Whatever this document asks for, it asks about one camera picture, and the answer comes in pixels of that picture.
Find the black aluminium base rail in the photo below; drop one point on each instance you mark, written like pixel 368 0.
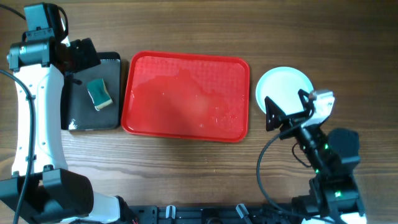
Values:
pixel 264 214

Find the light blue plate top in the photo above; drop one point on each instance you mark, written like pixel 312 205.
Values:
pixel 281 85

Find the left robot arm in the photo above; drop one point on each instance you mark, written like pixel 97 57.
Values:
pixel 42 189

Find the green yellow sponge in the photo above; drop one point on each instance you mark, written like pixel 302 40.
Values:
pixel 99 94

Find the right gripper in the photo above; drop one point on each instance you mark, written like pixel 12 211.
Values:
pixel 274 117

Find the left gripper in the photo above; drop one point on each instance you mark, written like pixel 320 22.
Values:
pixel 87 55

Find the red plastic tray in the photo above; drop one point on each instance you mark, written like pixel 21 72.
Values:
pixel 187 96

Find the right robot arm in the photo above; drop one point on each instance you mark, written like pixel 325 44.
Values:
pixel 334 196

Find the black rectangular tray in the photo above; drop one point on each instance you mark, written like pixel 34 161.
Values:
pixel 78 112

